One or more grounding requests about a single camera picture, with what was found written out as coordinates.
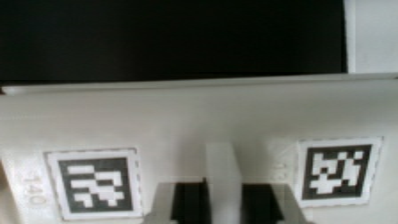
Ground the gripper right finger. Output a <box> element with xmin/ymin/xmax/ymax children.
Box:
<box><xmin>239</xmin><ymin>183</ymin><xmax>310</xmax><ymax>224</ymax></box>

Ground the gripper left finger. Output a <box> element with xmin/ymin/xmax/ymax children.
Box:
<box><xmin>143</xmin><ymin>180</ymin><xmax>211</xmax><ymax>224</ymax></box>

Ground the white door panel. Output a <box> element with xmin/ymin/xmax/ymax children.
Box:
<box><xmin>0</xmin><ymin>73</ymin><xmax>398</xmax><ymax>224</ymax></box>

